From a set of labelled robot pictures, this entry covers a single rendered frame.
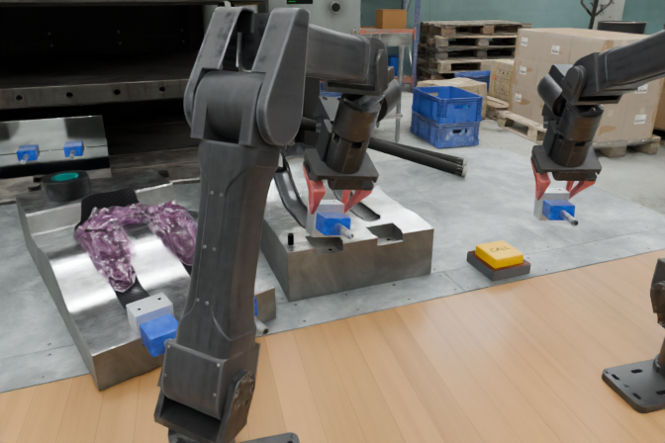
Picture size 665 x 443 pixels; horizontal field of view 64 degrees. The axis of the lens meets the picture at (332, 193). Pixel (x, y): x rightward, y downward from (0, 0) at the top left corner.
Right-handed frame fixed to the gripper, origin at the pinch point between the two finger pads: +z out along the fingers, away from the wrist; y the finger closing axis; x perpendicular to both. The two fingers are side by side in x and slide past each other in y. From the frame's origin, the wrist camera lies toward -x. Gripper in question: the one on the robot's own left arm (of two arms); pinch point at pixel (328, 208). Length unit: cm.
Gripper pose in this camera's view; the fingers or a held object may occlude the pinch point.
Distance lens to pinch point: 84.0
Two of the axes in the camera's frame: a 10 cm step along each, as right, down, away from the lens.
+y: -9.3, -0.1, -3.6
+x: 2.7, 6.5, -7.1
